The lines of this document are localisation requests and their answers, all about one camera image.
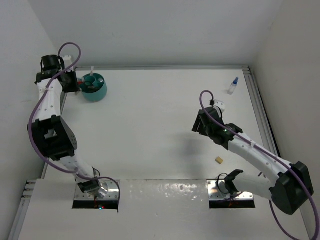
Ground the yellow eraser block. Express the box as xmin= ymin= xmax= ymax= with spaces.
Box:
xmin=215 ymin=156 xmax=224 ymax=165

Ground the small blue cap bottle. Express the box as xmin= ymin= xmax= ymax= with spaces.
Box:
xmin=227 ymin=77 xmax=239 ymax=95

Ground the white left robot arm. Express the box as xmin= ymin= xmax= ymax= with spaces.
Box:
xmin=28 ymin=55 xmax=101 ymax=197

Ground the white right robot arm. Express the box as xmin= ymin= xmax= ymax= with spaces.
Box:
xmin=192 ymin=107 xmax=314 ymax=215

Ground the teal round organizer container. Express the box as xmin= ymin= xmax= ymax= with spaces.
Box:
xmin=79 ymin=73 xmax=108 ymax=102

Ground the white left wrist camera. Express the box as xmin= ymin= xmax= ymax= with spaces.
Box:
xmin=62 ymin=55 xmax=73 ymax=62

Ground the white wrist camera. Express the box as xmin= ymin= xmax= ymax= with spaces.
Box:
xmin=62 ymin=55 xmax=73 ymax=62
xmin=213 ymin=100 xmax=226 ymax=113

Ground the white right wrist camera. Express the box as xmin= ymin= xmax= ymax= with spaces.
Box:
xmin=213 ymin=100 xmax=226 ymax=113

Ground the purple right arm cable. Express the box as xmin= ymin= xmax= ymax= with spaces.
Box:
xmin=199 ymin=90 xmax=316 ymax=240

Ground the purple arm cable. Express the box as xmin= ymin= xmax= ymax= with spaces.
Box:
xmin=28 ymin=42 xmax=121 ymax=210
xmin=199 ymin=90 xmax=316 ymax=240

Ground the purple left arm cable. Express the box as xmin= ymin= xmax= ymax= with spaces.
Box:
xmin=28 ymin=42 xmax=121 ymax=210

